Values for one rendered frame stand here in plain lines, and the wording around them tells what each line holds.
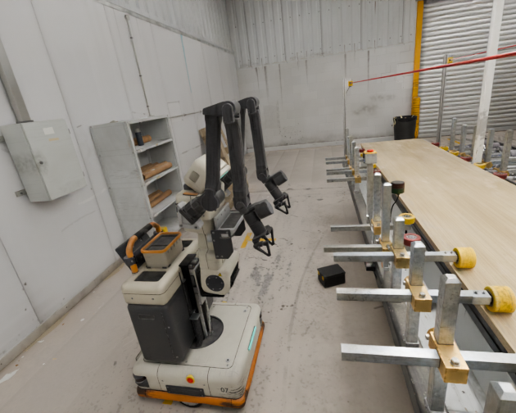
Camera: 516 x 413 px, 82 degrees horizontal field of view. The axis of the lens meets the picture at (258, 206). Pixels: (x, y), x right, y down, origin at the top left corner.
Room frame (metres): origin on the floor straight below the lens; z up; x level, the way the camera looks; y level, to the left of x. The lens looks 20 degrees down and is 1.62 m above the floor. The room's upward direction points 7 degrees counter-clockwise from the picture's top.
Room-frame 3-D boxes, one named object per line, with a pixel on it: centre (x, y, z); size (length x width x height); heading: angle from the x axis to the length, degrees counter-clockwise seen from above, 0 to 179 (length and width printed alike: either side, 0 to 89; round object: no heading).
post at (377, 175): (1.56, -0.68, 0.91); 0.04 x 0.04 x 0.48; 76
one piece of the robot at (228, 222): (1.44, 0.18, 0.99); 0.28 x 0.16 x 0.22; 166
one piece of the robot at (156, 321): (1.53, 0.55, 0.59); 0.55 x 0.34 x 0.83; 166
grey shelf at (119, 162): (3.60, 1.30, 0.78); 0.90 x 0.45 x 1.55; 166
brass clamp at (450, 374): (0.57, -0.43, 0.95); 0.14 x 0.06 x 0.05; 166
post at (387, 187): (1.32, -0.62, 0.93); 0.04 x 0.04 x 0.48; 76
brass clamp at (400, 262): (1.05, -0.55, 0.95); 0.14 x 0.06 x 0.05; 166
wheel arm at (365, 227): (1.53, -0.62, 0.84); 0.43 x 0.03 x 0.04; 76
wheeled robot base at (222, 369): (1.51, 0.46, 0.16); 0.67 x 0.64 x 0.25; 76
